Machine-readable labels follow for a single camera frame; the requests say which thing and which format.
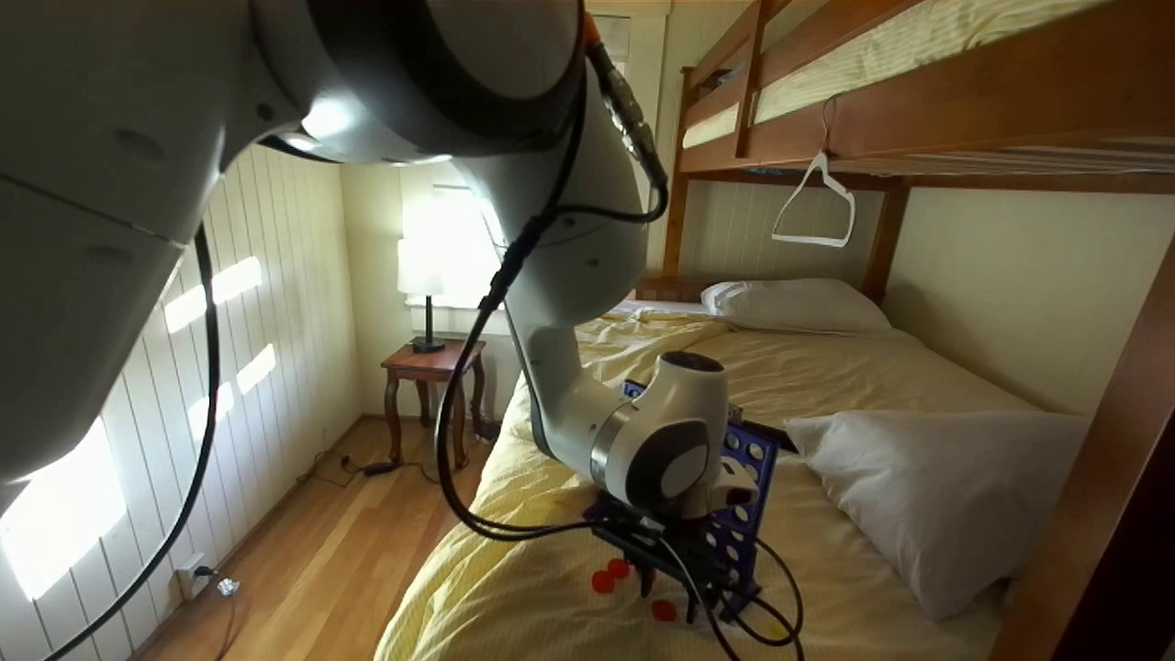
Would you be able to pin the orange disc with ridged edge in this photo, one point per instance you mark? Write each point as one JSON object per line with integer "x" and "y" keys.
{"x": 663, "y": 612}

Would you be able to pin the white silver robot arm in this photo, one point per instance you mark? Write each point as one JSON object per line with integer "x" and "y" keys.
{"x": 121, "y": 118}

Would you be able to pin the orange disc upper right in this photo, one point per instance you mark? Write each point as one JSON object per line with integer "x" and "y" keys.
{"x": 617, "y": 568}

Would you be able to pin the orange disc middle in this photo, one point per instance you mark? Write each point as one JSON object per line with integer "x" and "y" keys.
{"x": 602, "y": 582}

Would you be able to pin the white pillow near board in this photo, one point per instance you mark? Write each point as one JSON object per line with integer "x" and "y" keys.
{"x": 951, "y": 502}

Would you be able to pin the black lamp base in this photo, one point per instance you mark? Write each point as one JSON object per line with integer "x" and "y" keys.
{"x": 426, "y": 334}

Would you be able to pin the window with white blind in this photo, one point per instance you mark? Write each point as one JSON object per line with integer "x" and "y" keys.
{"x": 447, "y": 249}

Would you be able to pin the small wooden side table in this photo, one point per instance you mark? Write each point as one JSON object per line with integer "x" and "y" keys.
{"x": 426, "y": 377}

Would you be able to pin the white pillow far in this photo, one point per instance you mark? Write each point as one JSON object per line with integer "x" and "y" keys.
{"x": 798, "y": 307}

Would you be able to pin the white plastic clothes hanger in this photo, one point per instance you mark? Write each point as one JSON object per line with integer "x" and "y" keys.
{"x": 821, "y": 211}

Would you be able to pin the upper bunk mattress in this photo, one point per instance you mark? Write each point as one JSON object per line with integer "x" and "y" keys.
{"x": 881, "y": 49}

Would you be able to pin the wooden bunk bed frame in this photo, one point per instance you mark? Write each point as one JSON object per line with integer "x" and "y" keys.
{"x": 1070, "y": 102}

